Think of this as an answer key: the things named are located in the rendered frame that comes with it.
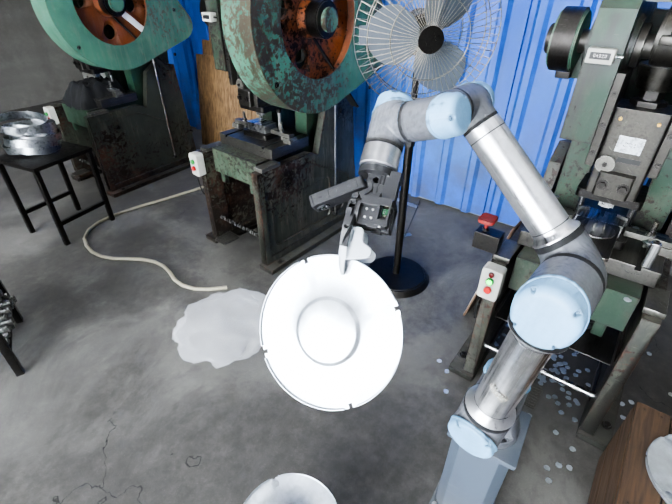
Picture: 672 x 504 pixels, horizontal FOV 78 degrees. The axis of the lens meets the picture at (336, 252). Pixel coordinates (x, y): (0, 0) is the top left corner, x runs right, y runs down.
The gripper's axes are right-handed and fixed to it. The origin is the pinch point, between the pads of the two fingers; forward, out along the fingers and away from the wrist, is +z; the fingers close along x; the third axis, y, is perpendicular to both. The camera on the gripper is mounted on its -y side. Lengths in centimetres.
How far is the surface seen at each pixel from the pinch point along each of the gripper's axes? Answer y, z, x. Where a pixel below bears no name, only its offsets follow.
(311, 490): -7, 60, 52
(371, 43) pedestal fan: -31, -98, 68
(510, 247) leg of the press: 36, -32, 91
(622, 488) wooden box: 74, 34, 66
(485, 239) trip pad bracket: 26, -32, 85
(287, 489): -14, 61, 51
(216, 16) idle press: -121, -119, 83
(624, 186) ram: 64, -53, 70
